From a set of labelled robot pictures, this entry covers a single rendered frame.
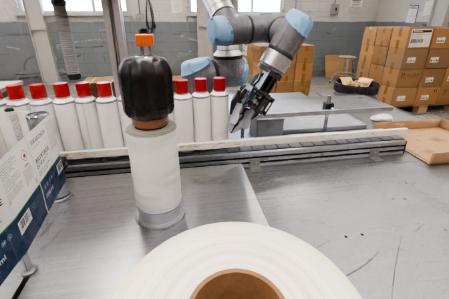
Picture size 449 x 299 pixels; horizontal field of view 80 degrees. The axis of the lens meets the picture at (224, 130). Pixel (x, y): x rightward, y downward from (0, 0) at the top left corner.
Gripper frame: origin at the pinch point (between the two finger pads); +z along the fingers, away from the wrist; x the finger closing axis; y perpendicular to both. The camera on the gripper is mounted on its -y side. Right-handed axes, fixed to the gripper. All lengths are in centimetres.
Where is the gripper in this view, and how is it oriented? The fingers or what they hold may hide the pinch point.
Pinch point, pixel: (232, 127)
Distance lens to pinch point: 79.3
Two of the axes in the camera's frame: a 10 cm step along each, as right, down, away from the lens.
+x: 8.6, 4.1, 3.2
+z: -4.9, 8.3, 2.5
